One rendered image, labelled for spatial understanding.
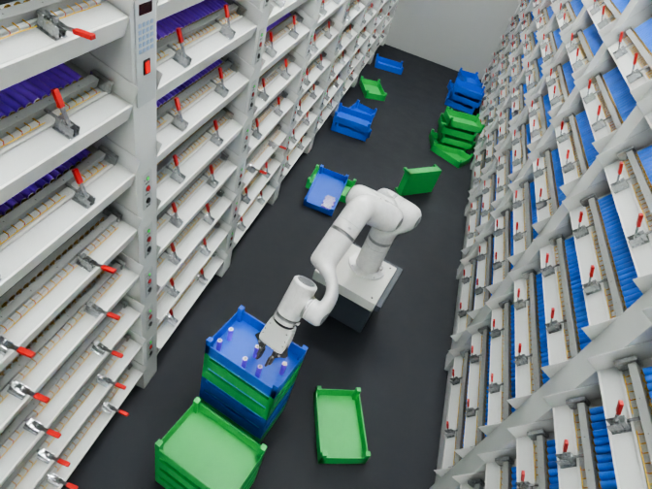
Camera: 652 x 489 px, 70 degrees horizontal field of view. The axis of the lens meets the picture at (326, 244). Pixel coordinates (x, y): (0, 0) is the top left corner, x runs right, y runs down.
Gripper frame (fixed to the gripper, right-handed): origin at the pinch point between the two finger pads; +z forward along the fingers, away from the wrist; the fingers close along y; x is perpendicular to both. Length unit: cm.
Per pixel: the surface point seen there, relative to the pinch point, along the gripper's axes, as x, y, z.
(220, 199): -41, 64, -23
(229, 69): -13, 66, -76
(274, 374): -6.4, -4.2, 7.5
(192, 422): 8.9, 9.1, 32.9
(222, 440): 7.1, -3.0, 31.9
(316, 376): -56, -11, 28
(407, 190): -202, 23, -49
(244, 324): -14.5, 17.2, 3.7
